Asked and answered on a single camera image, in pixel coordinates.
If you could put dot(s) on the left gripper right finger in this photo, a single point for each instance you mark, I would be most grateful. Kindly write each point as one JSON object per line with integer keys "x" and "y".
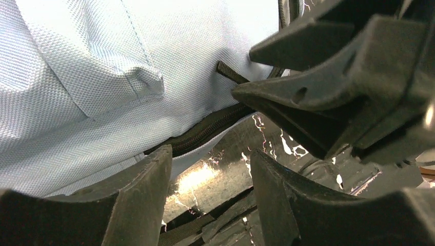
{"x": 295, "y": 210}

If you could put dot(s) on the blue student backpack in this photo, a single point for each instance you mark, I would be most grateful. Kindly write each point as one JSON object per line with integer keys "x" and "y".
{"x": 87, "y": 87}

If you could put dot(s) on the aluminium rail base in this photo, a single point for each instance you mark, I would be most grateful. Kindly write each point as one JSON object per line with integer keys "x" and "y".
{"x": 212, "y": 202}

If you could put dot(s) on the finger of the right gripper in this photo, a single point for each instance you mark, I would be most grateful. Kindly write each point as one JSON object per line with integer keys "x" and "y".
{"x": 324, "y": 108}
{"x": 309, "y": 40}

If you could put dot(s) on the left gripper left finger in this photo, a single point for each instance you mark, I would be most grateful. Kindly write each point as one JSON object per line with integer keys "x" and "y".
{"x": 123, "y": 209}

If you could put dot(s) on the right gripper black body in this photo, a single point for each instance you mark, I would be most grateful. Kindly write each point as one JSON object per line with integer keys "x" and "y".
{"x": 388, "y": 79}

